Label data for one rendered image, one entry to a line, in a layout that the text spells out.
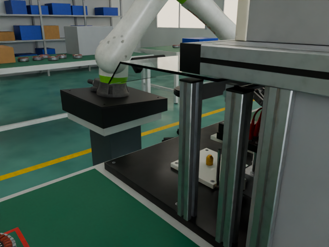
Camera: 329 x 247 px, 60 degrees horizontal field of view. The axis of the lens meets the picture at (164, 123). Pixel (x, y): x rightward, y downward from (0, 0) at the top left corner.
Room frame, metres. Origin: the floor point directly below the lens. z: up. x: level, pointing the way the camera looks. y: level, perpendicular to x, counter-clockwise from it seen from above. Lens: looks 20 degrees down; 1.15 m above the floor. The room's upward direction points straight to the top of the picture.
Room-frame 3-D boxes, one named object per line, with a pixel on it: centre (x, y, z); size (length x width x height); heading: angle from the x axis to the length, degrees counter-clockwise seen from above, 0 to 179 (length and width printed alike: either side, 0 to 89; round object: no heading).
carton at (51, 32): (6.66, 2.60, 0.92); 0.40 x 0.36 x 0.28; 42
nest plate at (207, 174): (0.69, -0.12, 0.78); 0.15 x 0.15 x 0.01; 41
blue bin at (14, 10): (6.26, 3.03, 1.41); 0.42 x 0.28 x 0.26; 43
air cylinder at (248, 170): (0.59, -0.22, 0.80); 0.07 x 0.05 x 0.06; 131
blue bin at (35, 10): (6.52, 2.74, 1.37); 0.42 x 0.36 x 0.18; 44
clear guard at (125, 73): (0.63, -0.06, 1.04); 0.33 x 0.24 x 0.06; 41
